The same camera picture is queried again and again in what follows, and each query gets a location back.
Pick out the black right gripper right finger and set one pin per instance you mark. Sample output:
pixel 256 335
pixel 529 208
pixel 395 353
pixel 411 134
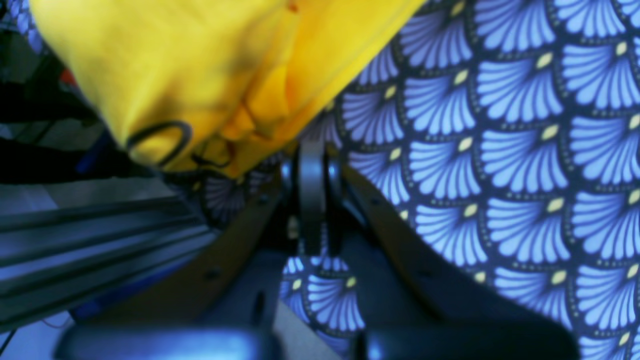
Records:
pixel 415 305

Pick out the blue fan-pattern tablecloth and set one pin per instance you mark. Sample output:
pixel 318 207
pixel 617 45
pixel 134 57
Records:
pixel 506 134

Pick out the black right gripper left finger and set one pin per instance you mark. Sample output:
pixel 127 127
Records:
pixel 222 304

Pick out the yellow T-shirt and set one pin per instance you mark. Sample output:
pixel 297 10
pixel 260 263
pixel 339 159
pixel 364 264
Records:
pixel 214 84

